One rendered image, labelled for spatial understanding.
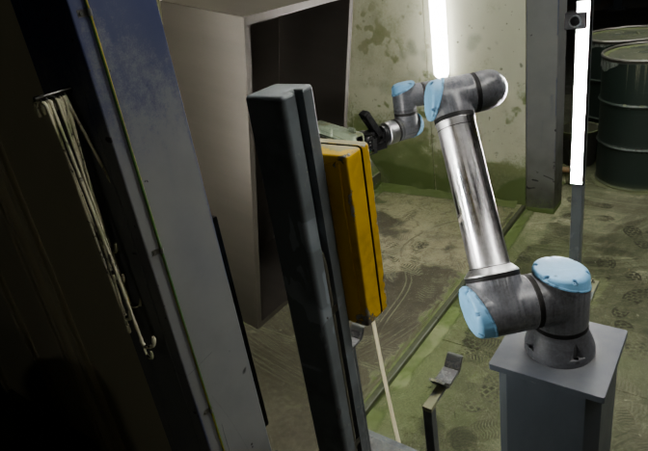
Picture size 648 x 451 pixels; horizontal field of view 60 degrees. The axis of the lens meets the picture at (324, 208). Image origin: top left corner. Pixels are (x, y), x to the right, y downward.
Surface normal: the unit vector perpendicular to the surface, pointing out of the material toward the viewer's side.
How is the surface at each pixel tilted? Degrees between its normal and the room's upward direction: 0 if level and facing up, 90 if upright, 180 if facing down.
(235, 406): 90
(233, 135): 89
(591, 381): 0
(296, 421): 0
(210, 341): 90
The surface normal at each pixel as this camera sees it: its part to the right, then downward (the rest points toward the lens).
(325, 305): 0.80, 0.14
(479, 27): -0.58, 0.42
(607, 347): -0.15, -0.90
